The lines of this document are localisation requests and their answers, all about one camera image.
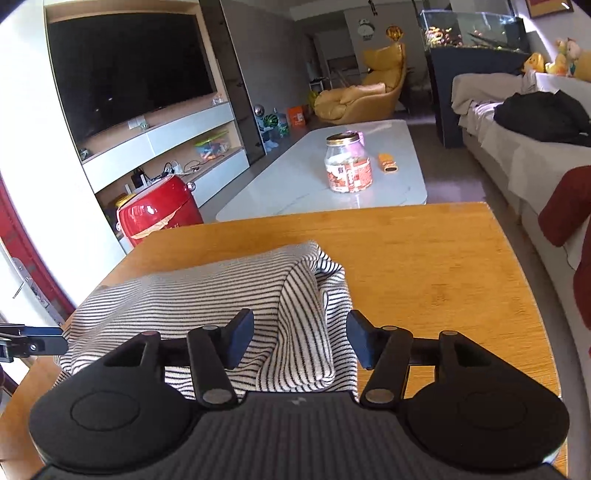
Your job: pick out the beige blanket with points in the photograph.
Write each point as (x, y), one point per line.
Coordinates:
(475, 85)

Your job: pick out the panda wall clock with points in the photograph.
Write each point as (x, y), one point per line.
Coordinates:
(366, 30)

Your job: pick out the clear toy box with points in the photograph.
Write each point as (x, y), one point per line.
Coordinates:
(212, 147)

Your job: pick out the white wooden TV cabinet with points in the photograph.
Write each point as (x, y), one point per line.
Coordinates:
(184, 127)

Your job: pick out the black jacket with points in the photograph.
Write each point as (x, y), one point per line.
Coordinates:
(540, 115)

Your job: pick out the orange wall ornament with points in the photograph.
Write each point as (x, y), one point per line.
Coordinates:
(394, 33)

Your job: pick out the clear water bottle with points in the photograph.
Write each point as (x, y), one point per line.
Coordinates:
(282, 122)

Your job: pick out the glass aquarium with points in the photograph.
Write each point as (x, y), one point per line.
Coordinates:
(480, 25)

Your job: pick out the white coffee table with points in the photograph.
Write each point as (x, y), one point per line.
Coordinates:
(286, 175)

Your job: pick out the small orange case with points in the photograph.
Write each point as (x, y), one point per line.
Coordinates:
(388, 164)

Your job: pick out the black white striped shirt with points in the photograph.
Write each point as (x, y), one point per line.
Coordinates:
(184, 295)

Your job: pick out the dark red fuzzy coat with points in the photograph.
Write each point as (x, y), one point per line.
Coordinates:
(568, 207)

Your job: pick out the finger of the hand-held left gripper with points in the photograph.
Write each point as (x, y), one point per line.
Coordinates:
(41, 344)

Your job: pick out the glass jar with pink label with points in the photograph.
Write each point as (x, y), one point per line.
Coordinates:
(348, 170)

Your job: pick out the dark aquarium cabinet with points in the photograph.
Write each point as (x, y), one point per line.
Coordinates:
(443, 92)

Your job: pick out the silver ball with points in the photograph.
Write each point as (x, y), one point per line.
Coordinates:
(259, 110)

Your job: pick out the yellow armchair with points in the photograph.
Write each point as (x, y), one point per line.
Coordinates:
(383, 62)

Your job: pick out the framed red picture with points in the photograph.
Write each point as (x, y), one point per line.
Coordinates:
(545, 7)

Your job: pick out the orange box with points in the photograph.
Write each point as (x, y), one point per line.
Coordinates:
(297, 117)

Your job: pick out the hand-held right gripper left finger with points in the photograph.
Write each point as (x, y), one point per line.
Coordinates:
(240, 339)

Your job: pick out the yellow toy vehicle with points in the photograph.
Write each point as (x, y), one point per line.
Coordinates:
(122, 201)

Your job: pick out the green toy ball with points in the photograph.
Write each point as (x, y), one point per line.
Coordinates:
(271, 122)

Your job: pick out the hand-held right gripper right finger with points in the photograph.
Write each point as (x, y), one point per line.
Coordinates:
(360, 339)

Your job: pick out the black flat television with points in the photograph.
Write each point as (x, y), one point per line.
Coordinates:
(129, 74)

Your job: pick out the grey sofa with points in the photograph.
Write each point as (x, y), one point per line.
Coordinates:
(545, 152)

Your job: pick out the plush doll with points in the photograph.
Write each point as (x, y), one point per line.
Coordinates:
(563, 60)

